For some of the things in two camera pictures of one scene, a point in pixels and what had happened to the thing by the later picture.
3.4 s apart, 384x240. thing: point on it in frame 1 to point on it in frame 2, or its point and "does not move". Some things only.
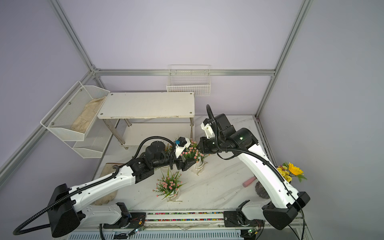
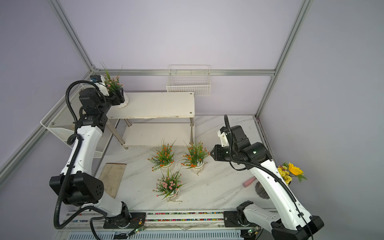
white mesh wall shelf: [74, 120] does not move
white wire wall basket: [189, 78] does not move
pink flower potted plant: [168, 186] does not move
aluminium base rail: [189, 225] does not move
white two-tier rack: [143, 115] does not move
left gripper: [185, 165] to [117, 97]
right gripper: [205, 147] to [219, 156]
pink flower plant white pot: [193, 153] to [113, 83]
